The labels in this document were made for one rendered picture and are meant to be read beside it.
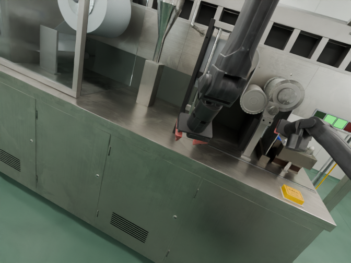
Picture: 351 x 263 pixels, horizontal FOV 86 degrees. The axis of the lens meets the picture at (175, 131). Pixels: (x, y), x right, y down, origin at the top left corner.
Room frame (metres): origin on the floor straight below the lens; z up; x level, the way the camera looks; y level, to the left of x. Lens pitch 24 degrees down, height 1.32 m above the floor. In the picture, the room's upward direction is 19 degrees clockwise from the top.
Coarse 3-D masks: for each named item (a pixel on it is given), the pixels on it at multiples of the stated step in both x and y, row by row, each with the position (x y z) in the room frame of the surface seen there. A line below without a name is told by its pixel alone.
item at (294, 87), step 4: (284, 84) 0.94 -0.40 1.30; (288, 84) 0.94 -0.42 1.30; (292, 84) 0.94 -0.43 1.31; (276, 88) 0.95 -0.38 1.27; (280, 88) 0.94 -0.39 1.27; (292, 88) 0.93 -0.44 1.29; (296, 88) 0.93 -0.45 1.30; (276, 92) 0.94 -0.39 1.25; (296, 92) 0.93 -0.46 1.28; (300, 92) 0.93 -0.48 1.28; (276, 96) 0.94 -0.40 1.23; (300, 96) 0.92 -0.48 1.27; (276, 100) 0.94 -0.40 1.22; (296, 100) 0.93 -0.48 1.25; (280, 104) 0.93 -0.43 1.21; (288, 104) 0.93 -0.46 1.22; (292, 104) 0.93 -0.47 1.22; (284, 108) 0.93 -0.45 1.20
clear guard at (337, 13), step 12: (288, 0) 1.30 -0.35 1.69; (300, 0) 1.28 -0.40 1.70; (312, 0) 1.25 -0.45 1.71; (324, 0) 1.23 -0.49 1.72; (336, 0) 1.21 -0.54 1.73; (348, 0) 1.20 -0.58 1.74; (312, 12) 1.29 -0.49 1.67; (324, 12) 1.27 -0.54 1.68; (336, 12) 1.25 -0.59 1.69; (348, 12) 1.23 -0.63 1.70
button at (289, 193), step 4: (284, 184) 0.72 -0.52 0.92; (284, 188) 0.70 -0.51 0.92; (288, 188) 0.70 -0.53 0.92; (292, 188) 0.71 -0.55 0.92; (284, 192) 0.68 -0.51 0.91; (288, 192) 0.67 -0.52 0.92; (292, 192) 0.68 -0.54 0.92; (296, 192) 0.69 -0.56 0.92; (284, 196) 0.66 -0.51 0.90; (288, 196) 0.65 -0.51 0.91; (292, 196) 0.65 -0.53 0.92; (296, 196) 0.66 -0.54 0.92; (300, 196) 0.67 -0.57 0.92; (292, 200) 0.65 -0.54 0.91; (296, 200) 0.65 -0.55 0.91; (300, 200) 0.64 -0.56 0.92; (300, 204) 0.64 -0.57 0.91
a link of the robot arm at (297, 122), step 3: (297, 120) 0.77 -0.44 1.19; (300, 120) 0.76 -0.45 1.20; (291, 123) 0.79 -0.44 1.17; (294, 123) 0.76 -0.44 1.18; (297, 123) 0.75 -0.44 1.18; (300, 123) 0.75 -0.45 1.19; (291, 126) 0.77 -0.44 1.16; (294, 126) 0.75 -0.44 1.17; (297, 126) 0.75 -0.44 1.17; (291, 129) 0.77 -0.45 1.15; (294, 129) 0.75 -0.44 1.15; (297, 129) 0.74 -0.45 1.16; (300, 129) 0.74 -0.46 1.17; (291, 132) 0.78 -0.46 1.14; (294, 132) 0.76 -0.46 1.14; (297, 132) 0.73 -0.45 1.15; (300, 132) 0.73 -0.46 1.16
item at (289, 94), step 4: (284, 88) 0.94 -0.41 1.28; (288, 88) 0.92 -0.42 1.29; (280, 92) 0.92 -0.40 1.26; (284, 92) 0.92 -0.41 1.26; (288, 92) 0.92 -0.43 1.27; (292, 92) 0.92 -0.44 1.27; (280, 96) 0.92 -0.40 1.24; (284, 96) 0.92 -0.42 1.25; (288, 96) 0.92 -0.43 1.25; (292, 96) 0.91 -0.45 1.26; (296, 96) 0.91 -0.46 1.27; (280, 100) 0.92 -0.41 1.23; (284, 100) 0.92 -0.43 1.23; (288, 100) 0.92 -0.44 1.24; (292, 100) 0.91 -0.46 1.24; (284, 104) 0.92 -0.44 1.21
